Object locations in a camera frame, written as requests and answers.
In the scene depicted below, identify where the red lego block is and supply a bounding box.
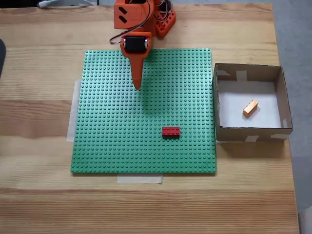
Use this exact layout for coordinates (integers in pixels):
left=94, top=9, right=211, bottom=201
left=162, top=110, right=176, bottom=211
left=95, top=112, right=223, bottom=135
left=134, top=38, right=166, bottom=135
left=161, top=126, right=181, bottom=138

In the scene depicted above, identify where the servo cable on arm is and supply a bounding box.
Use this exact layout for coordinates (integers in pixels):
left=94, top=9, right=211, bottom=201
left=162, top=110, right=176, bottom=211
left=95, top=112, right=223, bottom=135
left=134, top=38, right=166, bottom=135
left=109, top=0, right=156, bottom=47

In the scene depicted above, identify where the yellow lego block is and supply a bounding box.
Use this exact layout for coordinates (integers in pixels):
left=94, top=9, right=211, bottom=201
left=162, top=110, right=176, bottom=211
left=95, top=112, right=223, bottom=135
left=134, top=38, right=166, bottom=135
left=242, top=98, right=259, bottom=118

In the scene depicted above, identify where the black rounded object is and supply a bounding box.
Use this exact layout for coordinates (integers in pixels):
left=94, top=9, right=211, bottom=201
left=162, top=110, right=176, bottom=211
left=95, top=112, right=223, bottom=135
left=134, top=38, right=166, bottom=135
left=0, top=38, right=7, bottom=80

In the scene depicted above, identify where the white paper box lining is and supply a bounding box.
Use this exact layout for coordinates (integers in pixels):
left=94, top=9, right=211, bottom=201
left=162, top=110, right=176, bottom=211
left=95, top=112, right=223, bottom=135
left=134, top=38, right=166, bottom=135
left=216, top=80, right=283, bottom=129

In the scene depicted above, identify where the long masking tape strip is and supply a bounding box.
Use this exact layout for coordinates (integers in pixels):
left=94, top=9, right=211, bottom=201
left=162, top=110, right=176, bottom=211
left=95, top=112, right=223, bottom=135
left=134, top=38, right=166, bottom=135
left=66, top=78, right=82, bottom=142

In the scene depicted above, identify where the green lego baseplate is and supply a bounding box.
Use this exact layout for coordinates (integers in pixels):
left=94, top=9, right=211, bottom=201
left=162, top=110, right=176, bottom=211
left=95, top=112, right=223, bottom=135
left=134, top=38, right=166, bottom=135
left=70, top=48, right=217, bottom=176

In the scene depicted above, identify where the brown cardboard box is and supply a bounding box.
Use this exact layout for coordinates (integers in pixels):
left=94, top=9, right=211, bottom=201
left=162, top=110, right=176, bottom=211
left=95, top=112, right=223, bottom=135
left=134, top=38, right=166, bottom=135
left=212, top=62, right=293, bottom=145

